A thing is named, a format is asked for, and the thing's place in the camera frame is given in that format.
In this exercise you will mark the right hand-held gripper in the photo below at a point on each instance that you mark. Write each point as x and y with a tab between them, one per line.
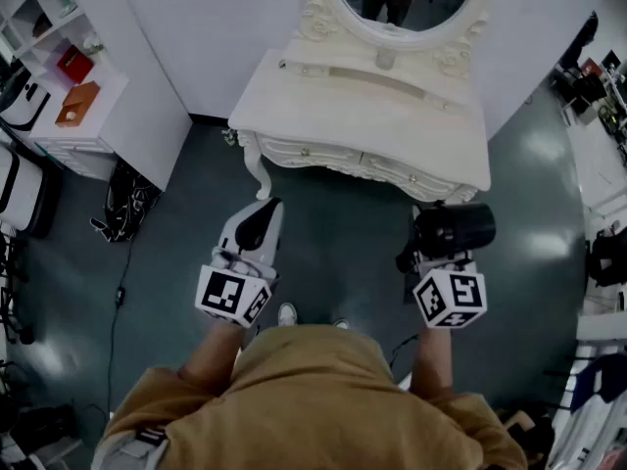
465	292

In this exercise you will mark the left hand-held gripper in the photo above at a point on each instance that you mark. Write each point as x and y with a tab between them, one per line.
215	289

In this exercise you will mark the black hair dryer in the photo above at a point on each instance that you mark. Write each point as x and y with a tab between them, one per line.
455	228

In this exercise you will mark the white ornate dressing table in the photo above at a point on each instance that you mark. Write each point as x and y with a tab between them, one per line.
362	120

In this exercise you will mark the person's right forearm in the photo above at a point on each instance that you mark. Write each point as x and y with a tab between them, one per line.
431	365

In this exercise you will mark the person's left forearm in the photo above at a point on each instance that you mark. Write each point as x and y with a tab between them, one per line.
210	355

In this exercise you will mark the white carved drawer front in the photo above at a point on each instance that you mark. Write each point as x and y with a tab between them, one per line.
313	152
411	176

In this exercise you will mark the person's left white shoe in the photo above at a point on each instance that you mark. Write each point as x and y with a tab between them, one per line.
287	314

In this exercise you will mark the person's white shoe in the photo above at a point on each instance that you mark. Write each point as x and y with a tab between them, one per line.
340	322
287	314

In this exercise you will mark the person's right white shoe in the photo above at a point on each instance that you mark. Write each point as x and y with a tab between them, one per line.
340	322

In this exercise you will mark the small clear glass bottle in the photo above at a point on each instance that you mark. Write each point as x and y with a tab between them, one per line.
385	59

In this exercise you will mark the person's mustard shirt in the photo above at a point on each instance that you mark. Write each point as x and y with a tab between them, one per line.
318	399

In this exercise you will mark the white side desk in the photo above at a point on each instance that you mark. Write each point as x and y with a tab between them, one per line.
597	164

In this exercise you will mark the black backpack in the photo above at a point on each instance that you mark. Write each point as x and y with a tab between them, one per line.
607	262

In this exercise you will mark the orange tissue box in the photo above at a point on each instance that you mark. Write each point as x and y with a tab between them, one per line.
76	103

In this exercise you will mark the navy garment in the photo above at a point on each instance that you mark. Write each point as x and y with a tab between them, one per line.
600	380

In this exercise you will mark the red box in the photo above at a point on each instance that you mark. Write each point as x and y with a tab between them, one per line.
73	64

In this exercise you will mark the small white flower bunch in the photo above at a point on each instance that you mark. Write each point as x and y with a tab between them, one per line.
93	43

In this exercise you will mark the black metal stand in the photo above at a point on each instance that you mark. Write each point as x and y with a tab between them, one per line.
12	287

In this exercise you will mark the white bag with black trim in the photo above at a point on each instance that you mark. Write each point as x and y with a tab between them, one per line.
19	106

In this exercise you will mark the white clothes rack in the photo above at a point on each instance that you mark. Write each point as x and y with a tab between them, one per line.
588	438

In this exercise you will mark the black equipment pile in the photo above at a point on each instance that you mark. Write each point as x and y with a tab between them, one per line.
44	424

